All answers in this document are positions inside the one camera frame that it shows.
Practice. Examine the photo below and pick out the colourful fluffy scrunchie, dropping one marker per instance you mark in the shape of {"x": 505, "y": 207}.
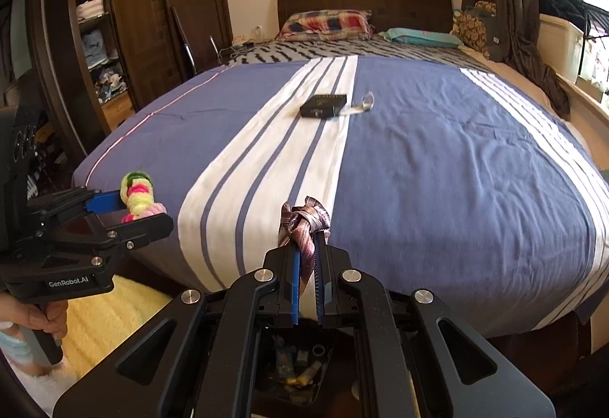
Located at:
{"x": 138, "y": 196}

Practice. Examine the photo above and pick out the brown patterned cushion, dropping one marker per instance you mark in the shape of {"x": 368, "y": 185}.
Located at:
{"x": 471, "y": 30}

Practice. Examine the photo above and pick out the folded black chair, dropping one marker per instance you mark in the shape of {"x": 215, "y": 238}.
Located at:
{"x": 183, "y": 42}

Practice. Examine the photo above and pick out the teal pillow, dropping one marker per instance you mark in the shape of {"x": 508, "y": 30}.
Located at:
{"x": 418, "y": 37}

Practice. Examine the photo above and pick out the clear plastic wrapper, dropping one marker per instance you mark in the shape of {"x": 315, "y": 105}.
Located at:
{"x": 366, "y": 101}

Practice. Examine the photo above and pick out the blue white striped blanket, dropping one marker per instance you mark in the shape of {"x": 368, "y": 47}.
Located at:
{"x": 428, "y": 161}

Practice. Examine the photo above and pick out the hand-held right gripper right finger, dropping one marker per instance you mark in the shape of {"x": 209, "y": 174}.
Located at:
{"x": 321, "y": 304}

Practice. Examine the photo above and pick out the black white patterned sheet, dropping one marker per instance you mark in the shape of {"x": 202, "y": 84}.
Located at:
{"x": 333, "y": 49}

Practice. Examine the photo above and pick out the yellow fluffy rug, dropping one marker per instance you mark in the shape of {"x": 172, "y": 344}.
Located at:
{"x": 109, "y": 313}

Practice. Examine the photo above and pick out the white storage box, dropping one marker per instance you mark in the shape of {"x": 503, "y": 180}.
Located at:
{"x": 559, "y": 47}

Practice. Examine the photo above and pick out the grey cushion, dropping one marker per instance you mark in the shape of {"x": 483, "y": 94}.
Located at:
{"x": 497, "y": 47}

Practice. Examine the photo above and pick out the flat black box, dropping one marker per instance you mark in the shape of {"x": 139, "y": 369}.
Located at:
{"x": 321, "y": 106}

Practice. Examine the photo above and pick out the brown patterned tie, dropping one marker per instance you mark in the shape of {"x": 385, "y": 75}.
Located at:
{"x": 309, "y": 223}

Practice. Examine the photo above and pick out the dark wooden wardrobe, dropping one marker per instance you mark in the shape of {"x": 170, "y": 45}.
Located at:
{"x": 185, "y": 8}

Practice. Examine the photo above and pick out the black metal rack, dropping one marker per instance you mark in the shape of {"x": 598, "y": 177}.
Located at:
{"x": 597, "y": 20}

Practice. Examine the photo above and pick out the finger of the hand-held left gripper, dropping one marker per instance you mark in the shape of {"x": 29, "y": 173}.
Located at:
{"x": 138, "y": 227}
{"x": 102, "y": 201}

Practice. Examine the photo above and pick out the person's light blue clothing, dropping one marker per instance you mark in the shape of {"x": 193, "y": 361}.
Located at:
{"x": 12, "y": 349}

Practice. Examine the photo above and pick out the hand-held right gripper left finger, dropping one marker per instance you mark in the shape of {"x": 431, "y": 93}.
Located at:
{"x": 296, "y": 299}

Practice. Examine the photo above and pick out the white fluffy rug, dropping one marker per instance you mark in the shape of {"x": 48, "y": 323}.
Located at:
{"x": 43, "y": 392}

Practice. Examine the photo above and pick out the plaid pillow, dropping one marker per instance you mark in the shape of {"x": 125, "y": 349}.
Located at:
{"x": 323, "y": 24}

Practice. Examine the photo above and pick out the black trash bin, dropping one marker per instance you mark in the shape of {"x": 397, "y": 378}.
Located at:
{"x": 328, "y": 380}

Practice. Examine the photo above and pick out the person's left hand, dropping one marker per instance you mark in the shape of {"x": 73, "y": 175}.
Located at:
{"x": 43, "y": 320}

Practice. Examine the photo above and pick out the beige bed sheet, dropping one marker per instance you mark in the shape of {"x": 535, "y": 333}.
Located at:
{"x": 566, "y": 132}

